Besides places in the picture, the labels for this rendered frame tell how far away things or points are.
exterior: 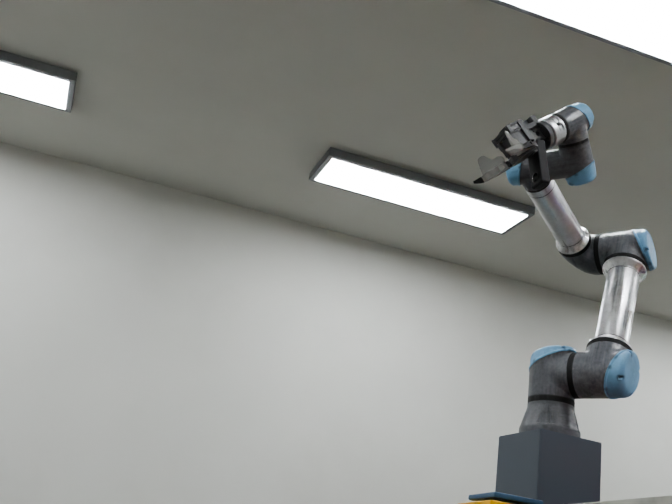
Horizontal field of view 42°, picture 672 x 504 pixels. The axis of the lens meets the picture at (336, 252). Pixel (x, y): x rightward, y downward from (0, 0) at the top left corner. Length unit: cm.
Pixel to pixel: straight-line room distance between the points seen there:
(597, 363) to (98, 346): 355
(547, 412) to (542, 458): 14
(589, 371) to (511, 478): 32
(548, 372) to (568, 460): 22
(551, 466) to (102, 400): 345
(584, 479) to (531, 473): 13
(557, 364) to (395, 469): 342
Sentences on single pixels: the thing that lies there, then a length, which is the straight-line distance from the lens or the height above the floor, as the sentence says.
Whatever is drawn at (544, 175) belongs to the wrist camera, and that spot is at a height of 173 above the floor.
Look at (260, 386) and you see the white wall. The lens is 540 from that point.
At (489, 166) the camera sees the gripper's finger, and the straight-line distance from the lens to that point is 214.
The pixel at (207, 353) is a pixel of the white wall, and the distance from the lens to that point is 537.
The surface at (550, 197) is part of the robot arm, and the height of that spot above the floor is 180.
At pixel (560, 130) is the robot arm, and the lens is 219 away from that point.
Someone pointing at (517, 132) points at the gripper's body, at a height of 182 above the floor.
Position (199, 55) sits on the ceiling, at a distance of 424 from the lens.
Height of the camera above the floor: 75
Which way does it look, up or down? 21 degrees up
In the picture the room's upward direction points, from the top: 8 degrees clockwise
